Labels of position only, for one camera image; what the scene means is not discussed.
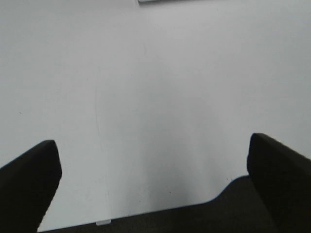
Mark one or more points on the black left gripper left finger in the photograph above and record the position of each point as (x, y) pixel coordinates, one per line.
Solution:
(27, 187)

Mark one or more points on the white microwave door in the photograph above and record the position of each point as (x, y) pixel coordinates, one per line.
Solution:
(162, 1)

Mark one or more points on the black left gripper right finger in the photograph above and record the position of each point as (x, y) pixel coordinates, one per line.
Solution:
(282, 178)

